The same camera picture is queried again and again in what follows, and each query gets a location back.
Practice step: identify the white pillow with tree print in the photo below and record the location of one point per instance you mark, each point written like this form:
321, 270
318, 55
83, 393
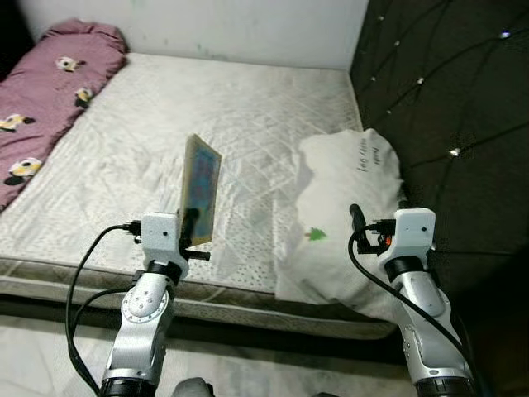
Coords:
339, 215

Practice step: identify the colourful children's book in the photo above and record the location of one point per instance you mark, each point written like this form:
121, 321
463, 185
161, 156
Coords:
205, 178

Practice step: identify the pink cartoon print quilt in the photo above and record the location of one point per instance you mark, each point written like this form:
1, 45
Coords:
50, 91

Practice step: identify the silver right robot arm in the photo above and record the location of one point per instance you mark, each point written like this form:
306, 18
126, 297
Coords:
430, 331

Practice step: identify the white quilted mattress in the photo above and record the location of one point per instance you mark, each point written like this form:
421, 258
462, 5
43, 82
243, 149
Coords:
140, 141

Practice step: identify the robot left leg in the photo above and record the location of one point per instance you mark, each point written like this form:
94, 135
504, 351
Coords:
194, 389

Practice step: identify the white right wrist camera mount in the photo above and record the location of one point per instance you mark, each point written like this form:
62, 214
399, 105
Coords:
411, 236

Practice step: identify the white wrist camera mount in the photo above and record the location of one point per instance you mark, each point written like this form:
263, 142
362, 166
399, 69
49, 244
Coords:
159, 238
411, 236

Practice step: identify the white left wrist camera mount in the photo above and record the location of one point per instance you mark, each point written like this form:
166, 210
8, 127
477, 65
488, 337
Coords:
159, 238

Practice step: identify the dark bed frame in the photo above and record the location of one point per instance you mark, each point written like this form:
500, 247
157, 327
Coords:
83, 299

